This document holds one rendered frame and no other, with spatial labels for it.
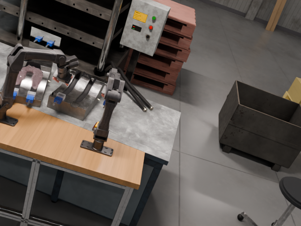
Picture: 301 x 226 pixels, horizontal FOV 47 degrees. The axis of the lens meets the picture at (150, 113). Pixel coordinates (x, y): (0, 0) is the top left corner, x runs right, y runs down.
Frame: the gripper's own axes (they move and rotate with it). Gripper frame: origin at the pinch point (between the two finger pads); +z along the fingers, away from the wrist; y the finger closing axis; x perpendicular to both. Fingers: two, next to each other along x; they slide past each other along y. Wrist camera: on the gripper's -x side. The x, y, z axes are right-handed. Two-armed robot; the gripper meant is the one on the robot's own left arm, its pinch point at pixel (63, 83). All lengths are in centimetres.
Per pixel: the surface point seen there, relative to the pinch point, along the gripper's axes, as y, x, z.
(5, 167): 28, 45, 71
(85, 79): -5.8, -22.2, 21.6
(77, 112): -14.1, 9.4, 12.9
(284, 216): -190, 0, 73
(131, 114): -46, -15, 33
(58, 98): 0.1, 8.2, 7.4
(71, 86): 0.1, -12.3, 21.2
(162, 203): -96, 15, 108
